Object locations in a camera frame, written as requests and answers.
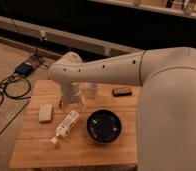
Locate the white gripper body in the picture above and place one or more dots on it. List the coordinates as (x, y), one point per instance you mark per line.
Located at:
(71, 93)

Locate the dark ceramic bowl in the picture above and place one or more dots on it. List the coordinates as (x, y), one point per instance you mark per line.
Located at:
(104, 126)

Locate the white sponge block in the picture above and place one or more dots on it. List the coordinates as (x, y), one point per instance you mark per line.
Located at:
(45, 113)

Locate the black rectangular snack box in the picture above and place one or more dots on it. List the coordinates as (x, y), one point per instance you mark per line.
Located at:
(124, 91)

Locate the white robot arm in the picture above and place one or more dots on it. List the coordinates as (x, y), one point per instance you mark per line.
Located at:
(166, 109)

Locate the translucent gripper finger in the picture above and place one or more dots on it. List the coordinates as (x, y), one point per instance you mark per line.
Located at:
(65, 105)

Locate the white plastic bottle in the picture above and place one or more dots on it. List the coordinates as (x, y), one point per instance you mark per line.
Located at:
(65, 125)

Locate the translucent plastic cup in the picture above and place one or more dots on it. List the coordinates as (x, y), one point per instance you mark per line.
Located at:
(92, 90)

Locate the black power adapter box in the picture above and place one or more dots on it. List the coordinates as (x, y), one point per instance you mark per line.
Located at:
(29, 65)

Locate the long metal rail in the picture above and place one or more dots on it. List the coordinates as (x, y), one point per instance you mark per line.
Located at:
(65, 38)

